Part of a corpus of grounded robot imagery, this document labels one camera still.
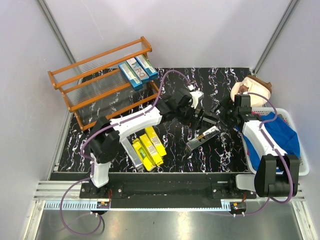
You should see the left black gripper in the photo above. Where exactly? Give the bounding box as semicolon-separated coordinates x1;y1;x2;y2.
175;102;205;131

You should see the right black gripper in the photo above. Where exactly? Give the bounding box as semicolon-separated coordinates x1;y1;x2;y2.
208;95;239;131

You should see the silver black toothpaste box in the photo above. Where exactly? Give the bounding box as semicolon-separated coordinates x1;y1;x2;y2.
186;126;220;153

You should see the blue toothpaste box with label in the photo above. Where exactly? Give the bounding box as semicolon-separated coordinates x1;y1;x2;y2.
118;61;143;92

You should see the blue toothpaste box plain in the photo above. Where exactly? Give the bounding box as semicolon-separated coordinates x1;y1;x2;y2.
126;57;150;84

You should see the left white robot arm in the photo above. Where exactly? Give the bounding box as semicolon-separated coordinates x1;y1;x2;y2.
86;88;204;198

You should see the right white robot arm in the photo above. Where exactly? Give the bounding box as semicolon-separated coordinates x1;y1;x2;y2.
211;92;300;204

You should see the orange wooden shelf rack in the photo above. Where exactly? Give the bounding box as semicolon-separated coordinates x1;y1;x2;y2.
48;36;159;131

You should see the yellow toothpaste box right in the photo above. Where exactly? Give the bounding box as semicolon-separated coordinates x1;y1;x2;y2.
144;126;167;157

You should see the yellow toothpaste box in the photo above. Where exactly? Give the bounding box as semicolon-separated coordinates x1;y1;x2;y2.
139;134;164;166
144;126;167;157
132;138;156;172

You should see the yellow toothpaste box middle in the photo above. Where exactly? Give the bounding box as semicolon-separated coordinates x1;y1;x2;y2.
139;134;164;166

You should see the blue cloth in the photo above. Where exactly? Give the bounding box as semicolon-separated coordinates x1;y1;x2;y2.
243;116;301;171

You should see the yellow toothpaste box left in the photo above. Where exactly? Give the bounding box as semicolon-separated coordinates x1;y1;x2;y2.
132;138;156;172

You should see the silver toothpaste box angled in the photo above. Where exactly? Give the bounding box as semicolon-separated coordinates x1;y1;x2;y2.
121;137;144;172

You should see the white plastic basket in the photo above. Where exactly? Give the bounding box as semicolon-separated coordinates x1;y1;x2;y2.
241;107;310;176

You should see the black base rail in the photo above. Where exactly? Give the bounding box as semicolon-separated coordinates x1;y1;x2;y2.
79;172;257;211

